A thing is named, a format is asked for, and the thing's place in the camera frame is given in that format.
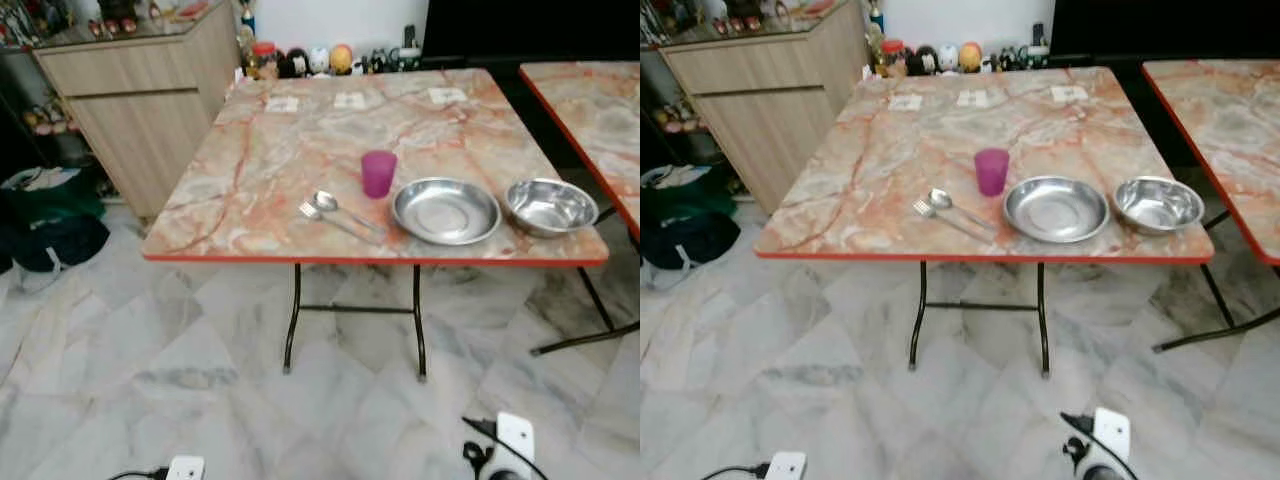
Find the shallow steel plate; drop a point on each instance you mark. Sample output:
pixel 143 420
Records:
pixel 1057 210
pixel 446 212

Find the deep steel bowl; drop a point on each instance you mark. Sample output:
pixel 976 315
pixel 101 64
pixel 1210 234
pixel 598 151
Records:
pixel 1159 204
pixel 551 206

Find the steel fork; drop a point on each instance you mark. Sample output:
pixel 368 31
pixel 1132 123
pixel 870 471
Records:
pixel 945 220
pixel 335 224

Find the steel spoon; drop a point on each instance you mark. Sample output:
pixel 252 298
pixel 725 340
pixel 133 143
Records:
pixel 940 197
pixel 326 200

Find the purple plastic cup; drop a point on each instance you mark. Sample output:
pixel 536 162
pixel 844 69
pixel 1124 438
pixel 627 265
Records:
pixel 378 175
pixel 991 173

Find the dark blue bag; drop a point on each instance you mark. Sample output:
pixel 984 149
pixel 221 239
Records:
pixel 690 242
pixel 62 245

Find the green bag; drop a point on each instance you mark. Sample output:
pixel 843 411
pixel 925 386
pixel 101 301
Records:
pixel 680 200
pixel 55 203

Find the marble pattern folding table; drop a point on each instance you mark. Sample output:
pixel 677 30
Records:
pixel 900 150
pixel 590 110
pixel 300 150
pixel 1230 120

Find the white paper label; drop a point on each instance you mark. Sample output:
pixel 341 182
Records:
pixel 447 96
pixel 972 98
pixel 281 104
pixel 905 102
pixel 350 100
pixel 1069 94

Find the yellow round toy figure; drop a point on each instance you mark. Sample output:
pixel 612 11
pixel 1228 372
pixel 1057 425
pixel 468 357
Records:
pixel 970 58
pixel 342 60

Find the white round toy figure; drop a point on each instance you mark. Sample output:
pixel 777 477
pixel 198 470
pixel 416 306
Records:
pixel 319 62
pixel 948 59

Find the black round toy figure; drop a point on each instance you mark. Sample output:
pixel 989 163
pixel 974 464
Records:
pixel 922 61
pixel 293 64

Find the red lid jar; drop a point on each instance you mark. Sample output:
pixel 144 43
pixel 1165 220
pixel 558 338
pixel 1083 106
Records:
pixel 264 60
pixel 892 59

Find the light wooden cabinet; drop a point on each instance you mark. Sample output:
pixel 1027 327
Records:
pixel 140 110
pixel 770 110

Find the blue bottle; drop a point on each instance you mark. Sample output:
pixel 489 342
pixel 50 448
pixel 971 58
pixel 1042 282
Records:
pixel 247 18
pixel 876 17

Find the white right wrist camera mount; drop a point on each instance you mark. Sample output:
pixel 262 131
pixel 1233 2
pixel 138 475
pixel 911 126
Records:
pixel 1112 432
pixel 516 436

